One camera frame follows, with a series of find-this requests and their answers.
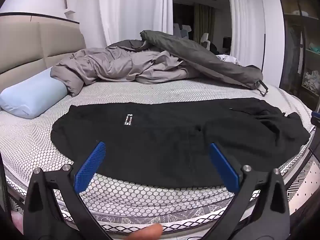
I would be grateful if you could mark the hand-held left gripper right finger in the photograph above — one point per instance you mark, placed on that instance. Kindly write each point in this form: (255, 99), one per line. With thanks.
(223, 167)

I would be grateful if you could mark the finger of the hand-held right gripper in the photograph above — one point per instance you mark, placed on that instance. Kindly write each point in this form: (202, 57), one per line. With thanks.
(316, 115)

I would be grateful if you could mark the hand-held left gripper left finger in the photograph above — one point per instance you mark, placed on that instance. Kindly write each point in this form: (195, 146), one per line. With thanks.
(87, 170)

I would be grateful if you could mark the black pants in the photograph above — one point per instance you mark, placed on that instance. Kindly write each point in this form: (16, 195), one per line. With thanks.
(162, 135)

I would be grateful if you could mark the person's left hand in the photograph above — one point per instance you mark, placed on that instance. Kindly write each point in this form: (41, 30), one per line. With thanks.
(147, 233)

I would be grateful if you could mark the white crumpled clothes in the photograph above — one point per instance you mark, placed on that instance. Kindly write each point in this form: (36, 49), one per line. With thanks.
(311, 80)

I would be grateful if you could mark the white honeycomb mattress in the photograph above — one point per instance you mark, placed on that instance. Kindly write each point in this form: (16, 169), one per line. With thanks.
(37, 140)

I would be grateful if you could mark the dark wardrobe shelf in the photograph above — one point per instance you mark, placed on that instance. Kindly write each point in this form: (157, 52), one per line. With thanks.
(292, 55)

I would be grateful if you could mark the light blue pillow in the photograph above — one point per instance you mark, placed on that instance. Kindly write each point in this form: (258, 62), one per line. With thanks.
(30, 95)

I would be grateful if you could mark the white crumpled sheet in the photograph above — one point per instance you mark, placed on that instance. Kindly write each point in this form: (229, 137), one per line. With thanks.
(228, 59)

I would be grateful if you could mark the dark grey blanket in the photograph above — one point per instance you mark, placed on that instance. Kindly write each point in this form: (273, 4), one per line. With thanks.
(200, 57)

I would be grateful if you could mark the white curtain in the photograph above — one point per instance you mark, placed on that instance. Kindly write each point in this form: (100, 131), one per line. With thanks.
(245, 22)
(130, 10)

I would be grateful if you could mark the white chair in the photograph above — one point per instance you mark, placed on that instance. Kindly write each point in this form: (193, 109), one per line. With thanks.
(205, 38)

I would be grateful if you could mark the beige padded headboard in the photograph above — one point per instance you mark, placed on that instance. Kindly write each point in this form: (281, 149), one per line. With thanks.
(25, 47)

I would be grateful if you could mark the olive curtain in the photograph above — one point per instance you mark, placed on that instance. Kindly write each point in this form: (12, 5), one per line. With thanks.
(203, 17)

